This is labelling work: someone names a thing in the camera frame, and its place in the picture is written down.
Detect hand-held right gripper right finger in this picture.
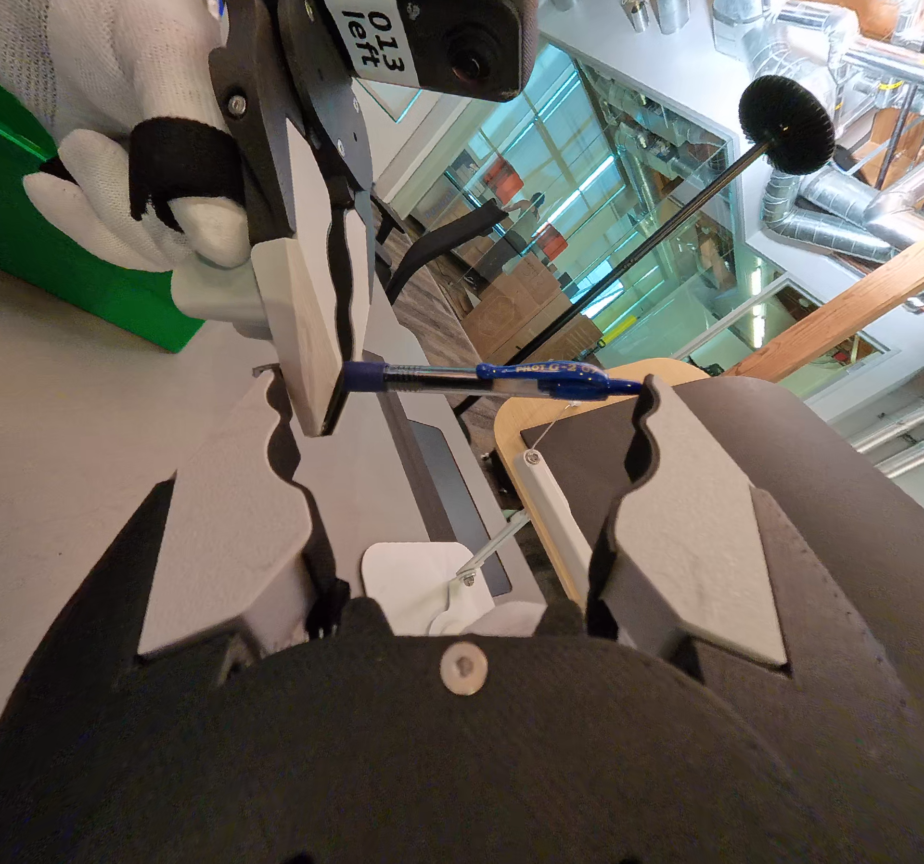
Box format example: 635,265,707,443
586,375,789,666

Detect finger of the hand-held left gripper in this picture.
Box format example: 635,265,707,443
249,116,359,439
328,185,378,364

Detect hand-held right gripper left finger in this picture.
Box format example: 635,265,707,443
137,372,355,657

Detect blue pen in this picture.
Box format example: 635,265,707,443
341,360,645,403

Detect green plastic bin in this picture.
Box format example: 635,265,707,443
0,84,206,354

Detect person's left hand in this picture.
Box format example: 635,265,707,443
0,0,250,274

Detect black office chair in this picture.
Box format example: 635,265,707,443
374,196,508,303

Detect cardboard box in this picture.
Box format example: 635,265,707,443
461,256,605,364

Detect black floor lamp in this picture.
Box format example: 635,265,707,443
501,75,837,368

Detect thin wire with white tip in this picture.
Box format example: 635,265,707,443
530,398,587,462

